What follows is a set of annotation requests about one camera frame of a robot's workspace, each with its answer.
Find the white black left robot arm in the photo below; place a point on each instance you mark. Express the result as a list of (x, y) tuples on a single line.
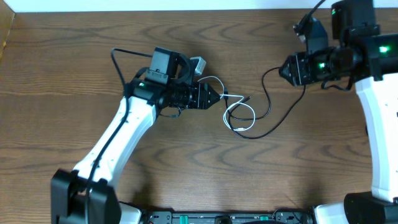
[(87, 194)]

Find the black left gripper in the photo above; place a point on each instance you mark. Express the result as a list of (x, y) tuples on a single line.
[(201, 96)]

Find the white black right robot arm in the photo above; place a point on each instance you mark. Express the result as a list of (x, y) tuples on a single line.
[(358, 51)]

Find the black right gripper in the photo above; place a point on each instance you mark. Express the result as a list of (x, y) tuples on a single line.
[(298, 63)]

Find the wooden side panel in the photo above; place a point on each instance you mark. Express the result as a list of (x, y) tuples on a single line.
[(7, 16)]

